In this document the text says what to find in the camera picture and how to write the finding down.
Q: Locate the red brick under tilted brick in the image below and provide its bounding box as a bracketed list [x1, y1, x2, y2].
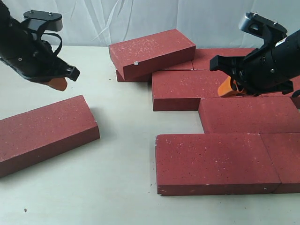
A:
[115, 60, 194, 83]

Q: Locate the red brick with white speck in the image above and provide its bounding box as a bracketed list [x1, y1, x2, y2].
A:
[109, 29, 196, 80]

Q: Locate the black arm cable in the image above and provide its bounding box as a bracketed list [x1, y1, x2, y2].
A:
[35, 23, 63, 59]

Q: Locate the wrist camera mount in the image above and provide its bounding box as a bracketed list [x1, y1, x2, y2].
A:
[239, 12, 287, 48]
[22, 10, 63, 32]

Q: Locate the red brick front large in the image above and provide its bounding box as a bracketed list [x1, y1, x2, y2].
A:
[155, 134, 281, 196]

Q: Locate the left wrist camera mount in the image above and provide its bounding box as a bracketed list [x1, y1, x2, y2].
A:
[22, 10, 63, 32]

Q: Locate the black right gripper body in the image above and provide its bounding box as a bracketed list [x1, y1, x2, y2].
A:
[210, 31, 300, 97]

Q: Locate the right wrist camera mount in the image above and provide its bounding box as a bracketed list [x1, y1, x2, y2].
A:
[239, 12, 287, 48]

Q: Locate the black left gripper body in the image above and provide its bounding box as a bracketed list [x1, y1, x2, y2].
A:
[0, 4, 80, 83]

